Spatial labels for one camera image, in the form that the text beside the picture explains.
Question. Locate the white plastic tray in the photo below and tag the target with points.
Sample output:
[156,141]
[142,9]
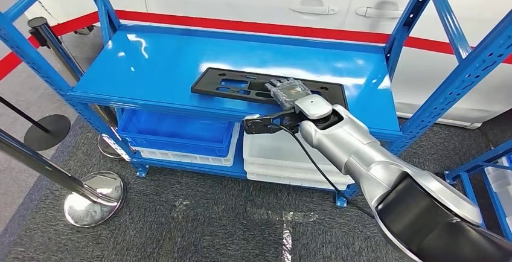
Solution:
[280,171]
[288,181]
[272,152]

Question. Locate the thin black disc-base stanchion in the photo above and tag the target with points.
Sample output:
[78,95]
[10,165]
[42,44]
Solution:
[48,132]

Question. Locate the black-headed belt stanchion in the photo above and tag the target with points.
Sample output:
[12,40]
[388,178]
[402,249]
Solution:
[60,52]

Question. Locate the chrome belt stanchion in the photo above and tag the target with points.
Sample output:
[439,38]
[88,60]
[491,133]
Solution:
[94,200]

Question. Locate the blue metal shelf rack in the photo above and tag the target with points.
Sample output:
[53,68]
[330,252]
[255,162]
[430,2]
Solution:
[160,64]
[464,169]

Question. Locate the silver floor tape strip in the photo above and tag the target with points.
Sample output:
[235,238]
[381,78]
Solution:
[287,236]

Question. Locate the black plastic panel part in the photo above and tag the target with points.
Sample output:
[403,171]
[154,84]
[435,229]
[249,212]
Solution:
[202,86]

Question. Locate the pale wrist camera, black bracket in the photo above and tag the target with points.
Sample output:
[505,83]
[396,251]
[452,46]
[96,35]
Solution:
[260,126]

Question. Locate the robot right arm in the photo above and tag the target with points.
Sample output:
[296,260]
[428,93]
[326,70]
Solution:
[360,148]

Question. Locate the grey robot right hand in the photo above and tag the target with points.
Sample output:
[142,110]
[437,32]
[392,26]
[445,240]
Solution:
[288,90]

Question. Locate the white plastic crate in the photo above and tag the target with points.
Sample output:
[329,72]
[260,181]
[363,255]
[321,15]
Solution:
[502,180]

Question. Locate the blue plastic bin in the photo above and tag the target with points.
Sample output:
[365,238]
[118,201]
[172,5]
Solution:
[172,132]

